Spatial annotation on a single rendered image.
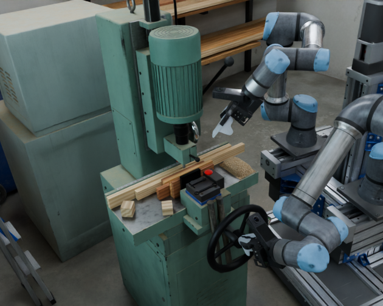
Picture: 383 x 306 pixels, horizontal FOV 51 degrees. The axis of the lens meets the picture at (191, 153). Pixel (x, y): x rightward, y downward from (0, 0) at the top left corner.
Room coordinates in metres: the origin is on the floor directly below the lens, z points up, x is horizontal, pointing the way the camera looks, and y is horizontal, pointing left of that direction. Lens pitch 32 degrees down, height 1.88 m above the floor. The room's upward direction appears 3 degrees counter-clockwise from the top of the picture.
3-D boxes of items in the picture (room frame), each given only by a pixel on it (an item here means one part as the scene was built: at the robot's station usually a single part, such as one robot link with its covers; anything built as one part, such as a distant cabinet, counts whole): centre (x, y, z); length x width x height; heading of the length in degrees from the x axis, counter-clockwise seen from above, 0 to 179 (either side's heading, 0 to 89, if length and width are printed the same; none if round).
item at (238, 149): (1.38, -0.01, 0.92); 0.55 x 0.02 x 0.04; 124
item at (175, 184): (1.27, 0.00, 0.94); 0.20 x 0.01 x 0.08; 124
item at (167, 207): (1.15, 0.10, 0.92); 0.05 x 0.04 x 0.03; 5
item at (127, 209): (1.15, 0.25, 0.92); 0.05 x 0.04 x 0.04; 171
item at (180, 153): (1.37, 0.04, 1.03); 0.14 x 0.07 x 0.09; 34
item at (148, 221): (1.24, 0.00, 0.87); 0.61 x 0.30 x 0.06; 124
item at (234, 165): (1.40, -0.19, 0.92); 0.14 x 0.09 x 0.04; 34
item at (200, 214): (1.17, -0.04, 0.92); 0.15 x 0.13 x 0.09; 124
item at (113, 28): (1.59, 0.20, 1.16); 0.22 x 0.22 x 0.72; 34
